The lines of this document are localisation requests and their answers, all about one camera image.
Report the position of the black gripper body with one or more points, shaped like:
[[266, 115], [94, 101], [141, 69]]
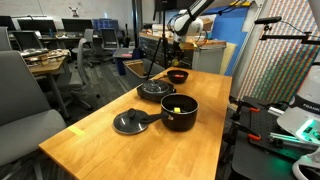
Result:
[[177, 50]]

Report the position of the yellow wooden block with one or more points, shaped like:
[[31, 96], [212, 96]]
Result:
[[177, 109]]

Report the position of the black round bowl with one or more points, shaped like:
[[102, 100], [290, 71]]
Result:
[[176, 80]]

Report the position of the glass pot lid black knob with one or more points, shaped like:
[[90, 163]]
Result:
[[128, 123]]

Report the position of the black electric hot plate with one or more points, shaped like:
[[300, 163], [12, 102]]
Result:
[[153, 90]]

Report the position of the yellow cardboard sheet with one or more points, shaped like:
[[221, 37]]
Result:
[[228, 56]]

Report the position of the black computer monitor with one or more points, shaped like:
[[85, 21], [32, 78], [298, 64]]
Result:
[[36, 26], [106, 24], [76, 25]]

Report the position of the grey mesh office chair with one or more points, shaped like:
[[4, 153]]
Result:
[[81, 66]]

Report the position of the aluminium extrusion bar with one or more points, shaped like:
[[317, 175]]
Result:
[[278, 110], [290, 138]]

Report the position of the yellow sticky note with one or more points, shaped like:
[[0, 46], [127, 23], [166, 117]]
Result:
[[76, 130]]

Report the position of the cluttered wooden office table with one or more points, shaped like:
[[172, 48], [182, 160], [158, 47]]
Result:
[[46, 65]]

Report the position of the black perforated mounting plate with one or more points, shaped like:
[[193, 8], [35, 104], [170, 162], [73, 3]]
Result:
[[260, 156]]

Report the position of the grey padded office chair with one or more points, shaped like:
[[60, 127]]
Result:
[[23, 100]]

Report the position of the black camera tripod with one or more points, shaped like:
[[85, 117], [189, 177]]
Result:
[[163, 43]]

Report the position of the multicolour patterned wall panel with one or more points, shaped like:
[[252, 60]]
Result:
[[283, 66]]

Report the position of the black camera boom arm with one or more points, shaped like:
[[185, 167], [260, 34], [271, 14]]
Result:
[[283, 33]]

